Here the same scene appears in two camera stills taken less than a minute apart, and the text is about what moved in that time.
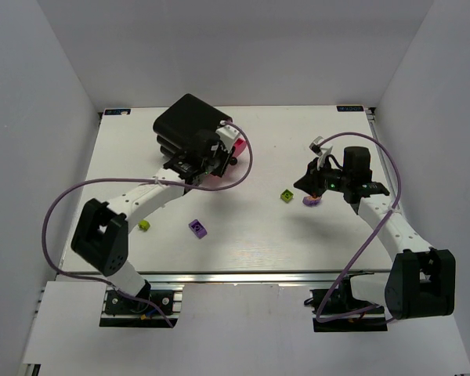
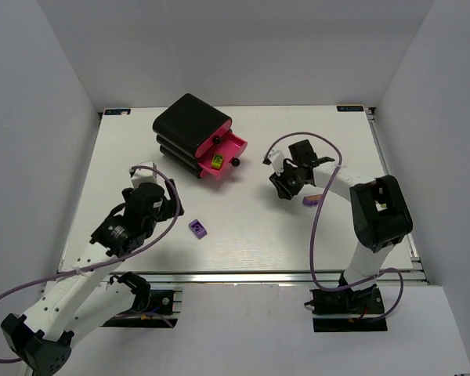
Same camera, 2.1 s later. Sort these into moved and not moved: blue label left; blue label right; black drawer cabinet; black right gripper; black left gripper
Moved: black left gripper; black right gripper
Not moved: blue label right; black drawer cabinet; blue label left
